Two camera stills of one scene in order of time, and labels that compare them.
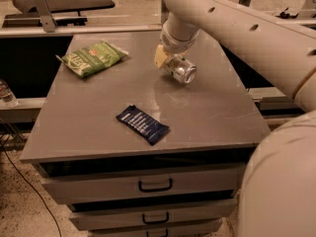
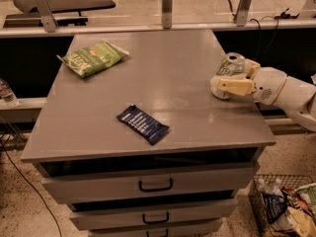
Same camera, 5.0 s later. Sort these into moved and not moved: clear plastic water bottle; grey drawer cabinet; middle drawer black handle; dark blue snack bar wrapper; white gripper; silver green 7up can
Moved: white gripper; silver green 7up can
Not moved: clear plastic water bottle; grey drawer cabinet; middle drawer black handle; dark blue snack bar wrapper
